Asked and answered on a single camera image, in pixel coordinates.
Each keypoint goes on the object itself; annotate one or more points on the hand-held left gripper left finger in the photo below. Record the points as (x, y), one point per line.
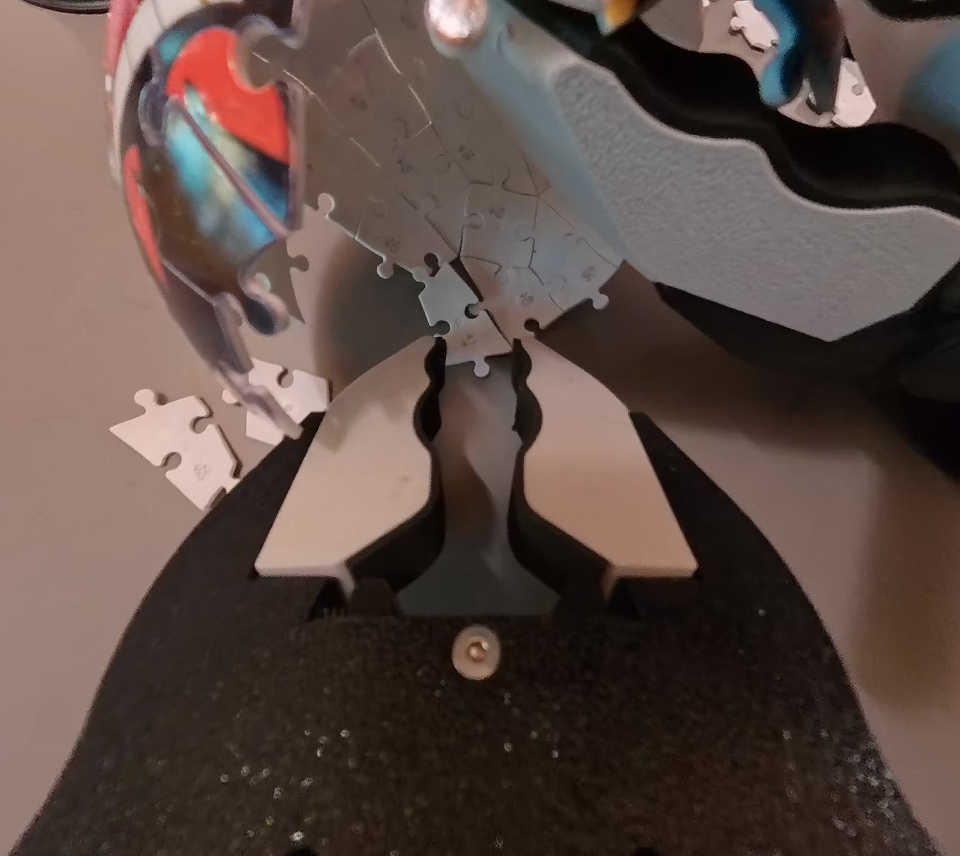
(352, 488)

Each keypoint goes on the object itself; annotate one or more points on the partly built puzzle ball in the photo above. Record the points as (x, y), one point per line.
(390, 121)

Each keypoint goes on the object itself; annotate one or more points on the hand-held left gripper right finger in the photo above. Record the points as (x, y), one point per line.
(607, 488)

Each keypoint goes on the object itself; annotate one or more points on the pile of loose puzzle pieces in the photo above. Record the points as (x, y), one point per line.
(754, 20)

